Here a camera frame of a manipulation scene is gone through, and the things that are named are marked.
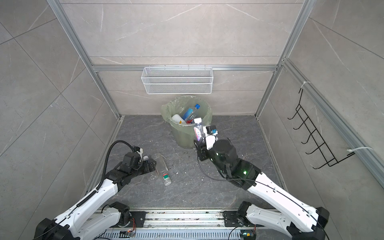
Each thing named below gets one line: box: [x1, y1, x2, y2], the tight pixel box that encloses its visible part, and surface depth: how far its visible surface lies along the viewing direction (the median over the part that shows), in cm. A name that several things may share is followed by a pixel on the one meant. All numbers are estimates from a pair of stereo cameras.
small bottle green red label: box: [162, 172, 172, 186], surface depth 85 cm
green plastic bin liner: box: [160, 95, 213, 129], surface depth 95 cm
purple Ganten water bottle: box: [193, 117, 205, 142], surface depth 62 cm
